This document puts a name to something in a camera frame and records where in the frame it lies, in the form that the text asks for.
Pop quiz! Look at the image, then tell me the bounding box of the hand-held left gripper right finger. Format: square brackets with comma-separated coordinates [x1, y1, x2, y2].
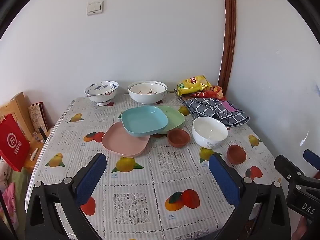
[208, 153, 292, 240]

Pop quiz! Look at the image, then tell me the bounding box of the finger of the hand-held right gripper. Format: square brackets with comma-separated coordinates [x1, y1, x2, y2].
[274, 155, 305, 184]
[303, 149, 320, 168]

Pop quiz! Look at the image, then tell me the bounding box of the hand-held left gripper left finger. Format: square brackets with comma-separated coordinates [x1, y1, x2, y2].
[25, 152, 107, 240]

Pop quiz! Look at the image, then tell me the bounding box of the blue square plate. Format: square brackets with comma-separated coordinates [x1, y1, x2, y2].
[121, 106, 169, 137]

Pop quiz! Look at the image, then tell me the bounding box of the green square plate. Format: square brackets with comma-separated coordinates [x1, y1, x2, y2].
[156, 105, 186, 135]

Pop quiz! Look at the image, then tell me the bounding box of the small brown bowl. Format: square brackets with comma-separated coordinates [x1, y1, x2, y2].
[227, 144, 247, 165]
[167, 129, 190, 148]

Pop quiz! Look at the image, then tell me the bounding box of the pink square plate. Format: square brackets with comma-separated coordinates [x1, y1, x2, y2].
[102, 122, 151, 158]

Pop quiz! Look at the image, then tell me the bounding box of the plain white bowl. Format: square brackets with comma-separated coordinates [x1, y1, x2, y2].
[192, 116, 228, 149]

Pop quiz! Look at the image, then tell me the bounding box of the fruit printed tablecloth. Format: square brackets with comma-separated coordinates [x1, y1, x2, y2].
[25, 96, 283, 240]

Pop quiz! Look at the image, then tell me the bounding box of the grey checked cloth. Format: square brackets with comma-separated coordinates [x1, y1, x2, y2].
[184, 97, 250, 128]

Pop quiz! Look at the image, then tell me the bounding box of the pink paper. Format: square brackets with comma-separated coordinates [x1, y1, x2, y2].
[225, 101, 240, 112]

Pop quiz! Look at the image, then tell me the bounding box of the patterned brown box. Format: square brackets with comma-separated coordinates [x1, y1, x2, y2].
[27, 102, 48, 133]

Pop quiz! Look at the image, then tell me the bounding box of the blue patterned white bowl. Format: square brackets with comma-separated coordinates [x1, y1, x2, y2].
[84, 81, 119, 106]

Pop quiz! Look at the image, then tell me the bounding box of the white plush toy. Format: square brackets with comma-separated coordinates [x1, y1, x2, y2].
[0, 156, 12, 193]

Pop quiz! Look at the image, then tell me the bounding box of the pink bag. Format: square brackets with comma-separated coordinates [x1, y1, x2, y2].
[0, 182, 19, 230]

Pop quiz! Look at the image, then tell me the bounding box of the red paper bag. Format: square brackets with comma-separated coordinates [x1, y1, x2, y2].
[0, 113, 30, 172]

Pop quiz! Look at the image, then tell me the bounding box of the red chip bag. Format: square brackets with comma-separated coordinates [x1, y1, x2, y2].
[190, 85, 225, 100]

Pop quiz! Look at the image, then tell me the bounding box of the large white bowl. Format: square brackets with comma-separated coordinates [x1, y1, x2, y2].
[128, 81, 168, 105]

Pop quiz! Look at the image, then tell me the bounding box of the yellow chip bag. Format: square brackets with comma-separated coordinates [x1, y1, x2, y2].
[177, 75, 212, 96]

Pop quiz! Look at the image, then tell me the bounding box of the white bowl with orange print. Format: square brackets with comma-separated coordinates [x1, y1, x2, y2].
[130, 83, 166, 95]

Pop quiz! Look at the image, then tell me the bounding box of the wooden chair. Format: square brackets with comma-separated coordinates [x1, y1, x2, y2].
[0, 92, 54, 170]

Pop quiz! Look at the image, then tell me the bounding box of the brown wooden door frame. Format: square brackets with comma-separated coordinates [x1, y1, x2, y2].
[217, 0, 237, 90]

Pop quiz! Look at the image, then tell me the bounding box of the white light switch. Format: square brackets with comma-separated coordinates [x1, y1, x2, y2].
[87, 0, 103, 16]

